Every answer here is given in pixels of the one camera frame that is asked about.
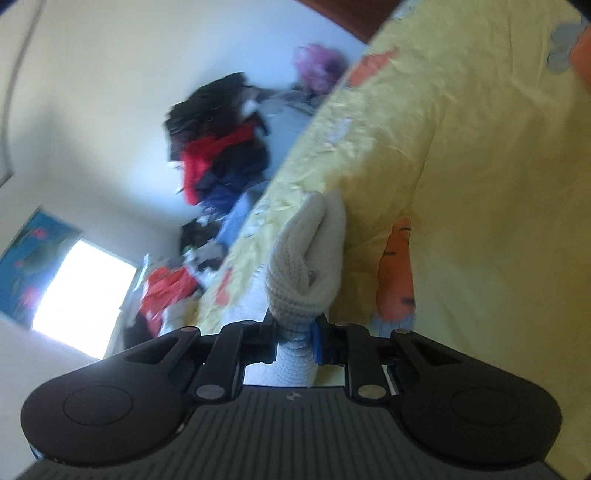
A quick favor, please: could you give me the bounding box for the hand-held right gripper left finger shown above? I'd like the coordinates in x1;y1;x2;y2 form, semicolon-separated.
124;310;280;403

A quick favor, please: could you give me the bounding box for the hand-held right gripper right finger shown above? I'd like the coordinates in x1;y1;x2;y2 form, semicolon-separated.
310;314;467;402

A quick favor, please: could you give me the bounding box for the white knit sweater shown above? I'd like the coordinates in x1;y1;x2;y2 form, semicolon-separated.
217;191;347;388

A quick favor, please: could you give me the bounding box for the white grey plastic bag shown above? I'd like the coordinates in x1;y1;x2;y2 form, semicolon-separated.
182;240;227;273

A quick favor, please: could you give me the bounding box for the orange plastic bag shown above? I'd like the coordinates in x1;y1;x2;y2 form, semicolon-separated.
139;265;199;324

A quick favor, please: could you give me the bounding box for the blue knit cloth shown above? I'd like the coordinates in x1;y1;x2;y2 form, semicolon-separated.
217;182;269;247

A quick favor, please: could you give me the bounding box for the black cloth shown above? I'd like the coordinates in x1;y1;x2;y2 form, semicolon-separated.
106;311;160;358

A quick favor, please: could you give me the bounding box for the navy jacket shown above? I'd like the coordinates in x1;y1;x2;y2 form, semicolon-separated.
196;171;259;213

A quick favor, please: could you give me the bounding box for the black puffer jacket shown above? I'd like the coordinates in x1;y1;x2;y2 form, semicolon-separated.
217;138;271;181

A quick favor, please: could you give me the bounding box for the window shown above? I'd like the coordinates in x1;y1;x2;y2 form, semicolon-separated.
30;237;139;361

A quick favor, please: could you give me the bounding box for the red jacket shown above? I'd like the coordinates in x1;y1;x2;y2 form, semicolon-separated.
180;122;257;206

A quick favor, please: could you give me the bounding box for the yellow printed bed cover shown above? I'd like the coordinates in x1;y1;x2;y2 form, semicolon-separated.
191;0;591;480

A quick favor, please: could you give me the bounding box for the grey clothing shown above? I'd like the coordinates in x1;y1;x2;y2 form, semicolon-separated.
259;88;324;125

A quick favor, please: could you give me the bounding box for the pink plastic bag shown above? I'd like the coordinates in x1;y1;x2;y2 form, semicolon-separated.
291;44;349;93

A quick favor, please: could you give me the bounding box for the brown wooden door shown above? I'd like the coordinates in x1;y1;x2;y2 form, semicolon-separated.
295;0;416;44

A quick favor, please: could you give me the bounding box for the blue wall poster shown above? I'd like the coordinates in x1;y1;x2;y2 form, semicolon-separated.
0;208;81;328

